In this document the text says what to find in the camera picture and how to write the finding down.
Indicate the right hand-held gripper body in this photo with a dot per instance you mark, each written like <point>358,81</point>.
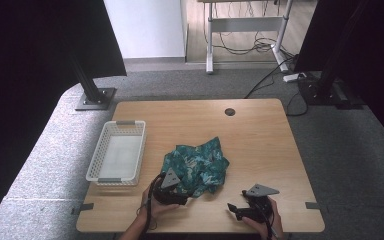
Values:
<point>258,203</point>

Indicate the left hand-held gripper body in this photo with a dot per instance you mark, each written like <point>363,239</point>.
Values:
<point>168,191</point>

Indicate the teal floral shirt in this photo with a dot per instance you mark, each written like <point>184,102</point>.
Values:
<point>200,163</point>

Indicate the white plastic basket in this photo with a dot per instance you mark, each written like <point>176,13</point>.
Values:
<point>120,156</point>

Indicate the person's left hand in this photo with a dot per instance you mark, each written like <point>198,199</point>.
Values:
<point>158,210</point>

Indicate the person's right hand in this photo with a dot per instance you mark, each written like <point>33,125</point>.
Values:
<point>268,226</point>

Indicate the grey tape strip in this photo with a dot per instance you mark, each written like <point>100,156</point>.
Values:
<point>84,208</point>
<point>312,205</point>

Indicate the round table grommet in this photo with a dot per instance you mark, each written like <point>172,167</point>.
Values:
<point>230,112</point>

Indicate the black metal stand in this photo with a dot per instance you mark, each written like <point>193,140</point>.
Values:
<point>93,98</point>
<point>326,86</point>

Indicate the white power strip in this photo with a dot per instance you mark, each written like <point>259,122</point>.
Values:
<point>292,77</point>

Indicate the black curtain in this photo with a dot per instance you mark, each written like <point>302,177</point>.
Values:
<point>30,73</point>
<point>373,50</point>

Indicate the white desk frame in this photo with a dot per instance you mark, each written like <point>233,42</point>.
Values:
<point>243,24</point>

